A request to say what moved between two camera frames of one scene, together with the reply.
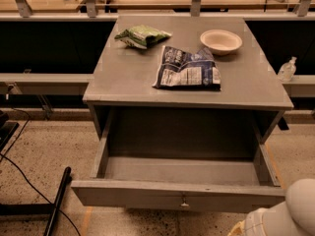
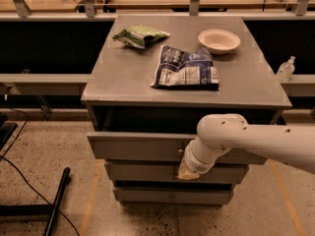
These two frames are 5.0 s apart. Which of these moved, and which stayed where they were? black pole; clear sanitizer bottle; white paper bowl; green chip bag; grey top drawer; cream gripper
Moved: grey top drawer; cream gripper
Stayed: clear sanitizer bottle; black pole; green chip bag; white paper bowl
